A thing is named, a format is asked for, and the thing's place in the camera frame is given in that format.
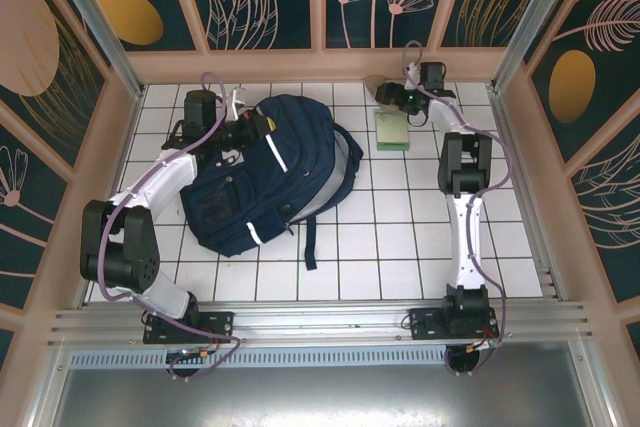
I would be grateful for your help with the navy blue backpack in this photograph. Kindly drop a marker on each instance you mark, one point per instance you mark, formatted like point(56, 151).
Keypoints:
point(300, 157)

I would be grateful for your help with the tan pencil pouch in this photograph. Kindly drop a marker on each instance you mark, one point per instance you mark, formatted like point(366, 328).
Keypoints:
point(372, 82)

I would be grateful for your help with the green notebook with white label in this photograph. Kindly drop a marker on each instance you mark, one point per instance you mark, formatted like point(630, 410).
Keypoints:
point(392, 129)

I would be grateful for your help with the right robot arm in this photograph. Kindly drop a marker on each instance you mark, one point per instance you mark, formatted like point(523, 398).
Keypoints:
point(465, 227)

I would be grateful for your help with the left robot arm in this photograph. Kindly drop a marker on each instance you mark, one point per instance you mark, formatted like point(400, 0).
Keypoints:
point(120, 247)

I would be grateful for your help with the steel tray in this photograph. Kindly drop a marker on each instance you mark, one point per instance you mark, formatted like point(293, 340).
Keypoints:
point(320, 397)

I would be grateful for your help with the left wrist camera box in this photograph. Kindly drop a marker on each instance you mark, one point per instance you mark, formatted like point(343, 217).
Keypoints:
point(235, 107)

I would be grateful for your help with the aluminium corner post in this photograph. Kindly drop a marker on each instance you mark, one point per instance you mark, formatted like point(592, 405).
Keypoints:
point(100, 32)
point(530, 22)

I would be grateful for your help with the aluminium side rail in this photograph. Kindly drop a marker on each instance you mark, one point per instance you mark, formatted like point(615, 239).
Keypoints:
point(530, 207)

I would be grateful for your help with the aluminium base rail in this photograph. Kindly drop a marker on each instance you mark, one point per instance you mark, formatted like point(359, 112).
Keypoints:
point(320, 317)

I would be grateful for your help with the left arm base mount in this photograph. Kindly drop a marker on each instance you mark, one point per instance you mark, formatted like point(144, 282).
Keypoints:
point(215, 322)

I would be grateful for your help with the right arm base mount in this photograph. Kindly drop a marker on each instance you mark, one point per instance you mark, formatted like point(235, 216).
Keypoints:
point(430, 327)

